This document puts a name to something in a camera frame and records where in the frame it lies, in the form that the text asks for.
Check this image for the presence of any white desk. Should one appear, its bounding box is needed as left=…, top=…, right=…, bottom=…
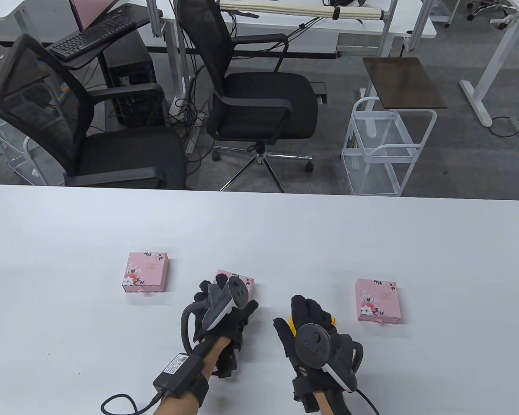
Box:
left=460, top=0, right=519, bottom=158
left=147, top=0, right=437, bottom=93
left=0, top=0, right=152, bottom=44

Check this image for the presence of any black mesh office chair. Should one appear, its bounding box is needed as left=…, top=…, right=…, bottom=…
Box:
left=0, top=34, right=193, bottom=191

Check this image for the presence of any black keyboard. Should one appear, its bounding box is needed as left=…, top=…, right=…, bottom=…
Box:
left=48, top=15, right=138, bottom=60

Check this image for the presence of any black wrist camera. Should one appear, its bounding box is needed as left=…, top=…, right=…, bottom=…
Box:
left=292, top=377, right=320, bottom=412
left=215, top=341, right=243, bottom=381

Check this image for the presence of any grey handheld controller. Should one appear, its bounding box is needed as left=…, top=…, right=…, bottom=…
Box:
left=181, top=277, right=250, bottom=353
left=295, top=323, right=365, bottom=393

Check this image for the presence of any black keyboard tray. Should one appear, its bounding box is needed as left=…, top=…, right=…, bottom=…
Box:
left=48, top=9, right=163, bottom=70

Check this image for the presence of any pink floral jewelry box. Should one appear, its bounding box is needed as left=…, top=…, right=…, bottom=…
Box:
left=122, top=252, right=170, bottom=293
left=215, top=270, right=256, bottom=303

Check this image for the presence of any person's right forearm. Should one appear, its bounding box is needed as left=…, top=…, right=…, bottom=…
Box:
left=315, top=389, right=343, bottom=415

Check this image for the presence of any tangle of black cables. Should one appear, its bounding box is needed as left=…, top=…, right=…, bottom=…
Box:
left=167, top=73, right=210, bottom=165

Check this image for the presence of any black computer tower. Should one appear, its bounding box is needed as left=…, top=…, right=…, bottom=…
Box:
left=103, top=32, right=166, bottom=128

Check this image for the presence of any distant chair base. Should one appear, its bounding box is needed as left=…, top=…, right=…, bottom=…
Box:
left=466, top=0, right=519, bottom=30

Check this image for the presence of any black forearm sensor box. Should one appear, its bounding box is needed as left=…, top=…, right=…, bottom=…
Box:
left=153, top=353, right=209, bottom=407

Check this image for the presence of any person's left hand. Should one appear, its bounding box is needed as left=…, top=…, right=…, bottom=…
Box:
left=193, top=280, right=259, bottom=346

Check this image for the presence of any pink floral box sleeve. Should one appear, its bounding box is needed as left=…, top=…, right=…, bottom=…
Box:
left=356, top=279, right=402, bottom=325

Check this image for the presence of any white wire cart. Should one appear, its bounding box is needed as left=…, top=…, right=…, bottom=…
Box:
left=341, top=97, right=437, bottom=197
left=0, top=103, right=65, bottom=186

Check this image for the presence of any black glove cable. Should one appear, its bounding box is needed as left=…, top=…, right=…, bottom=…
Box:
left=100, top=389, right=166, bottom=415
left=356, top=388, right=382, bottom=415

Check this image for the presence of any yellow cloth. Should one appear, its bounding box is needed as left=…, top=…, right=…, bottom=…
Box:
left=288, top=315, right=336, bottom=337

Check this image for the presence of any black office chair chrome base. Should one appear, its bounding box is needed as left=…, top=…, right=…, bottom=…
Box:
left=176, top=0, right=328, bottom=193

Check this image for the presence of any dark wooden board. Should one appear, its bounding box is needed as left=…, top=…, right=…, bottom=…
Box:
left=362, top=57, right=448, bottom=109

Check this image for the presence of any person's left forearm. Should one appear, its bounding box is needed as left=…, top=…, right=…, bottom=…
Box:
left=154, top=337, right=233, bottom=415

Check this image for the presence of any person's right hand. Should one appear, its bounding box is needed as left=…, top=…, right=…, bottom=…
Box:
left=273, top=295, right=364, bottom=392

